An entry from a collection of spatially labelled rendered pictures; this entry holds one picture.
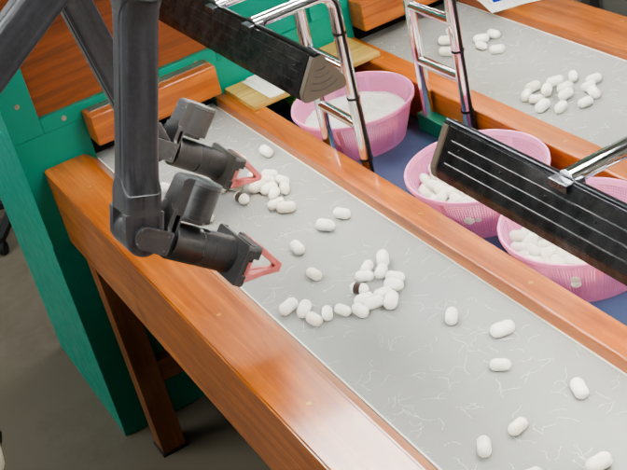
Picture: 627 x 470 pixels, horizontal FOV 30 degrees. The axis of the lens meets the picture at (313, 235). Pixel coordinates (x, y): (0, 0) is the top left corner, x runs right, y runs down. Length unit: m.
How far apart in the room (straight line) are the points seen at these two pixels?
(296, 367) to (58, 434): 1.43
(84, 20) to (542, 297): 0.88
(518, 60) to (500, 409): 1.13
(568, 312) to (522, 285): 0.10
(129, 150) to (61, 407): 1.64
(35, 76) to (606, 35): 1.20
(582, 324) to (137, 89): 0.71
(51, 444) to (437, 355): 1.53
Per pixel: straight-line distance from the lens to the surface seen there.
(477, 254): 1.91
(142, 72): 1.60
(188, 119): 2.17
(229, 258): 1.73
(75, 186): 2.47
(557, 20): 2.70
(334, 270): 1.98
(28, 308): 3.65
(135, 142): 1.62
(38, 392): 3.27
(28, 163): 2.57
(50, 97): 2.56
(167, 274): 2.06
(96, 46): 2.05
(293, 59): 1.90
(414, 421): 1.64
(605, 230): 1.34
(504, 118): 2.30
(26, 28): 1.54
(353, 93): 2.17
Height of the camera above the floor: 1.81
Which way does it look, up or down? 31 degrees down
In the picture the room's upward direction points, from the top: 14 degrees counter-clockwise
